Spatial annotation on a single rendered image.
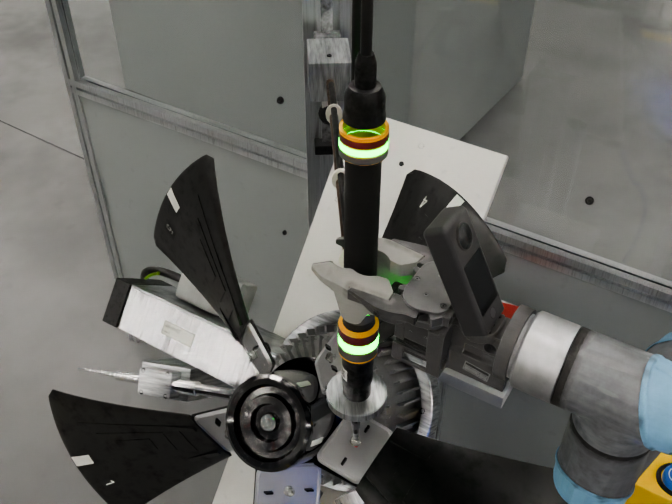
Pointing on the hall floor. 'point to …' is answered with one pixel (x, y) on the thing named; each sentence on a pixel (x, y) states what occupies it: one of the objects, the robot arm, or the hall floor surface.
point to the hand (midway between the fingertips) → (336, 251)
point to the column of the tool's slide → (316, 170)
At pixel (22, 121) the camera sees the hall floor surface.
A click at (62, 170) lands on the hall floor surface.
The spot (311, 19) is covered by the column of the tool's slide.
